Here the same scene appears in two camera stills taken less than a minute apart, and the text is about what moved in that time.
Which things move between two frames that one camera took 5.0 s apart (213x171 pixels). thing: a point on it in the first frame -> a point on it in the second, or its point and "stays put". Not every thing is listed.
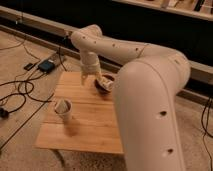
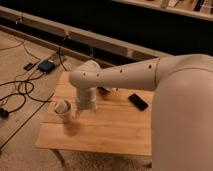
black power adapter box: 46,66 stays put
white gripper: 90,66 -> 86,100
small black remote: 28,66 stays put
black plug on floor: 4,113 stays put
